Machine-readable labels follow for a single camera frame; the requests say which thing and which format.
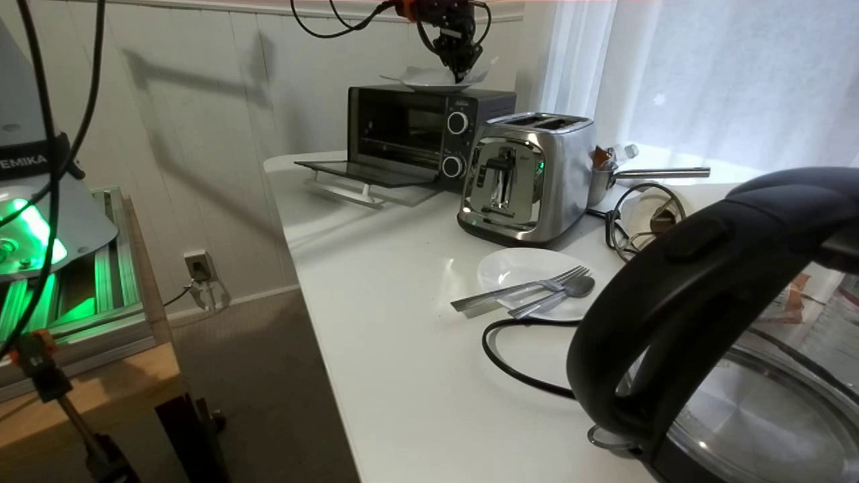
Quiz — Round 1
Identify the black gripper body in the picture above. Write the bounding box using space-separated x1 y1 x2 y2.
413 0 482 47

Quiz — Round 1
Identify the black toaster oven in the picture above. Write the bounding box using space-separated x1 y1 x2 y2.
344 82 521 196

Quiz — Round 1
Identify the glass oven door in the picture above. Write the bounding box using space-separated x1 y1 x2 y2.
292 156 443 212

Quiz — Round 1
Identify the silver toaster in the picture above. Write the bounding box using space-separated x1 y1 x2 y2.
455 109 602 250

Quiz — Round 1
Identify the small white saucer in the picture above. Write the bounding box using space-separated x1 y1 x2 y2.
472 244 599 322

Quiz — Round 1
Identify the silver fork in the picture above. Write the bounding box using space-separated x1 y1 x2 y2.
447 263 594 317

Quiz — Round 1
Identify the silver spoon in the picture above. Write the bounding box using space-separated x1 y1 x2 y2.
508 273 599 322

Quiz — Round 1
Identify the white sheer curtain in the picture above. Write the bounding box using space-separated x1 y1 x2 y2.
533 0 859 175

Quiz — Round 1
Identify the black glass electric kettle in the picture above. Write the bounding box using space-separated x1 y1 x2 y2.
563 164 859 483

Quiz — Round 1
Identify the tripod with orange clamp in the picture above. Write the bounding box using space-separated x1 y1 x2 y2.
5 326 140 483

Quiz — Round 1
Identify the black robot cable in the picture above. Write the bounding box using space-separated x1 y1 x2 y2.
0 0 112 361
288 0 402 43

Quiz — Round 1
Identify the black toaster cable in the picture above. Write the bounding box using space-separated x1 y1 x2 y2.
602 179 690 263

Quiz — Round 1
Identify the black power cable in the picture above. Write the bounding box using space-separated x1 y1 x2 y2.
477 313 584 403

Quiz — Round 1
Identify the white wall outlet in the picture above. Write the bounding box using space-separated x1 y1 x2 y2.
180 247 227 313

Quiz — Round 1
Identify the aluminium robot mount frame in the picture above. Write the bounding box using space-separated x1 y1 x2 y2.
0 185 184 450

